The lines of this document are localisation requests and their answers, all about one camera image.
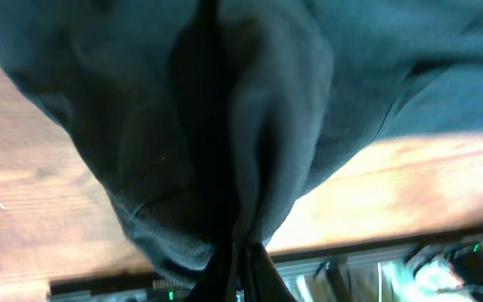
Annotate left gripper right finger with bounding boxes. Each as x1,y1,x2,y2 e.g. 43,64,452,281
238,243,296,302

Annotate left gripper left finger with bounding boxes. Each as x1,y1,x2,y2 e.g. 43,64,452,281
185,243,238,302

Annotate black t-shirt white letters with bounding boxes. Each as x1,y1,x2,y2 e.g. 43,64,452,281
0,0,483,285

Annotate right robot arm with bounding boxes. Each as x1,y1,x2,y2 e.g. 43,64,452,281
404,242,483,301

